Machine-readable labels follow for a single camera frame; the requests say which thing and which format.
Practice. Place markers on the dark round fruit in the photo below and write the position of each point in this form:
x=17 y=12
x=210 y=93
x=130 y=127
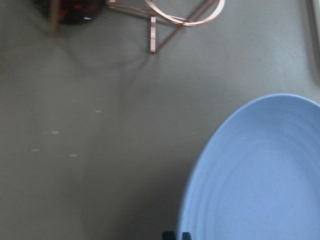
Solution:
x=72 y=12

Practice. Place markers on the blue ridged plate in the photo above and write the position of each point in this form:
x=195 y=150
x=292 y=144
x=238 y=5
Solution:
x=258 y=177

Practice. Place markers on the rose gold wire basket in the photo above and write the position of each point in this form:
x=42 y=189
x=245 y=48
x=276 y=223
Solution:
x=205 y=12

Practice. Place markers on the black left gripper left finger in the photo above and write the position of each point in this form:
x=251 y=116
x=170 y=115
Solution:
x=168 y=235

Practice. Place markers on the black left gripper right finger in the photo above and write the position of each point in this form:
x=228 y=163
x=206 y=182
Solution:
x=186 y=236

